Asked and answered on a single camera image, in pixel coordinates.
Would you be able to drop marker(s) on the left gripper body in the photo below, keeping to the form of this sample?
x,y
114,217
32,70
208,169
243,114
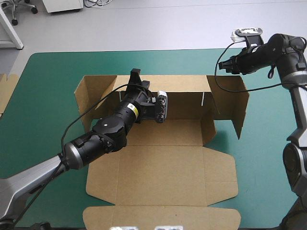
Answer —
x,y
135,92

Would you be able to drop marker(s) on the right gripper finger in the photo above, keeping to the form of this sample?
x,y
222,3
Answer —
x,y
225,64

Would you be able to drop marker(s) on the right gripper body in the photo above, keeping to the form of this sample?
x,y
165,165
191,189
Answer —
x,y
249,60

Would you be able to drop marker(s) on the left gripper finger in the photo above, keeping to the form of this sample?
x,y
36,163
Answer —
x,y
135,74
145,85

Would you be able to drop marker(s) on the brown cardboard box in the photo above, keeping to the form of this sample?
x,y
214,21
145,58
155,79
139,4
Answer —
x,y
163,172

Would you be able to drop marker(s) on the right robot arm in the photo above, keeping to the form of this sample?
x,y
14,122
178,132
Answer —
x,y
296,100

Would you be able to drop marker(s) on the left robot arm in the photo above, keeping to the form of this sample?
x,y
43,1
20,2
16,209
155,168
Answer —
x,y
79,148

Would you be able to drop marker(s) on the white cabinet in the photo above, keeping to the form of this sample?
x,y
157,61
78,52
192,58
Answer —
x,y
62,4

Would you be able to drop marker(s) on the flat brown cardboard sheet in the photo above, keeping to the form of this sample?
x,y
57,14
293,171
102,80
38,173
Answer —
x,y
6,91

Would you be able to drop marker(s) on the black office chair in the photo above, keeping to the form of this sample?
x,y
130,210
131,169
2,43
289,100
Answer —
x,y
15,21

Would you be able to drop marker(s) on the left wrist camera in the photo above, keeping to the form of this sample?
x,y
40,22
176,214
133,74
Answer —
x,y
162,106

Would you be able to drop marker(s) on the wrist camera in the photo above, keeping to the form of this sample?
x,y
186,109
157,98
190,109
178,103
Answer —
x,y
247,32
162,106

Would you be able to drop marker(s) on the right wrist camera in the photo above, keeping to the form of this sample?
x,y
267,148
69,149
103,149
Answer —
x,y
247,32

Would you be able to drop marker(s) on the white table frame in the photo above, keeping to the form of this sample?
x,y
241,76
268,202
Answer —
x,y
14,36

